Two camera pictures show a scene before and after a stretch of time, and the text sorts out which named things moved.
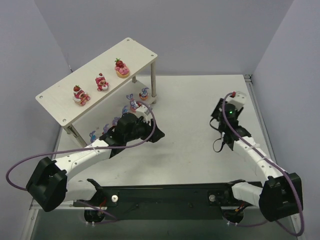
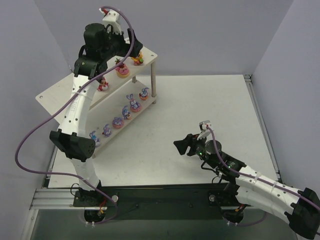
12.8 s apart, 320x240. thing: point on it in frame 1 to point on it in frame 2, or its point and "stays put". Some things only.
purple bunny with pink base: (125, 109) stays put
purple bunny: (133, 104) stays put
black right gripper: (216, 113) to (191, 145)
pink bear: (122, 70) stays put
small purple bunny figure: (106, 128) stays put
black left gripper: (150, 131) to (132, 40)
